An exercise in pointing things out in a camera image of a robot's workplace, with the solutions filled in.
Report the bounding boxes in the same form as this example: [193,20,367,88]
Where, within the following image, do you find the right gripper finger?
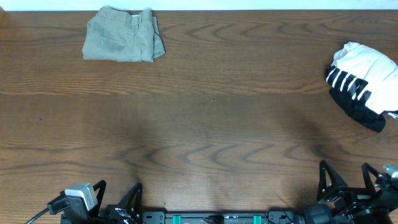
[361,162,379,196]
[317,160,348,202]

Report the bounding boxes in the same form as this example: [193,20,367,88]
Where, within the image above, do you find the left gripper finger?
[116,182,143,223]
[91,180,106,217]

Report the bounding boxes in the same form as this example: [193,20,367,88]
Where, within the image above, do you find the khaki shorts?
[82,6,165,62]

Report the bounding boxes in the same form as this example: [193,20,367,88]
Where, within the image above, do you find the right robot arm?
[294,161,397,224]

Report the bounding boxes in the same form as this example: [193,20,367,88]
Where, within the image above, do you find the black and white garment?
[325,42,397,133]

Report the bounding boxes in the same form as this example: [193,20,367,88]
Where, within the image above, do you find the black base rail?
[142,209,305,224]

